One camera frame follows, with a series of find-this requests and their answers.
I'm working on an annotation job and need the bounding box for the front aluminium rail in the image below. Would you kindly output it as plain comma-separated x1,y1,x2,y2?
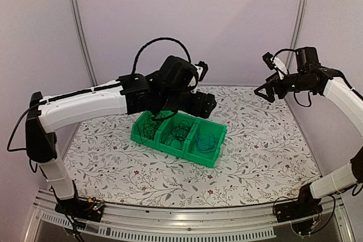
25,189,358,241

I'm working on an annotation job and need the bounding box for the green three-compartment bin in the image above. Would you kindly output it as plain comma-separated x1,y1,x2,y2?
131,111,227,168

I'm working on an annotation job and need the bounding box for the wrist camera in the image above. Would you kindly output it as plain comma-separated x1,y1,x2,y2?
262,52,289,79
188,61,208,94

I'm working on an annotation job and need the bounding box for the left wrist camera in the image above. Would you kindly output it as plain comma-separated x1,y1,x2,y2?
188,61,208,94

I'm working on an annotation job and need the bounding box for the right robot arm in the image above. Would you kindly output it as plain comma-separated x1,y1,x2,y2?
254,46,362,217

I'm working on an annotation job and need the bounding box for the floral table mat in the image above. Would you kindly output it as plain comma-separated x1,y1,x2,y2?
64,86,320,207

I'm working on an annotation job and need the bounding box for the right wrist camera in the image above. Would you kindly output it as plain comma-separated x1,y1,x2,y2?
262,52,289,79

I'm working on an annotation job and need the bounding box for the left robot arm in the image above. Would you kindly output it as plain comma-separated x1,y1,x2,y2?
19,37,216,216

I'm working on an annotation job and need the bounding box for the left aluminium frame post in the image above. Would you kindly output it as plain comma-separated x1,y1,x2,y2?
69,0,98,86

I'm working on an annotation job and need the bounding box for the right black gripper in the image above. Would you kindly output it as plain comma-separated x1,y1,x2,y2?
255,71,314,102

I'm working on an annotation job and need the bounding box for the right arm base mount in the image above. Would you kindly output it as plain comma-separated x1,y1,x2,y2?
272,197,323,236

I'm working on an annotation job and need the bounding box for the black cable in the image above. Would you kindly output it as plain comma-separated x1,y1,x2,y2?
161,120,193,148
137,111,165,143

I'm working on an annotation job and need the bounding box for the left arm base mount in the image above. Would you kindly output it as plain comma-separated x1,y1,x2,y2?
55,198,105,222

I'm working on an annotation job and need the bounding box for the aluminium frame post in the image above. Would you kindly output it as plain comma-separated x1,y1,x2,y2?
69,0,98,86
285,0,312,67

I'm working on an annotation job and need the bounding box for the right aluminium frame post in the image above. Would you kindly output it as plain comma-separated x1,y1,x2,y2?
285,0,312,67

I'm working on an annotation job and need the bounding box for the blue cable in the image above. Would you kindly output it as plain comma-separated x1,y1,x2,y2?
195,131,221,154

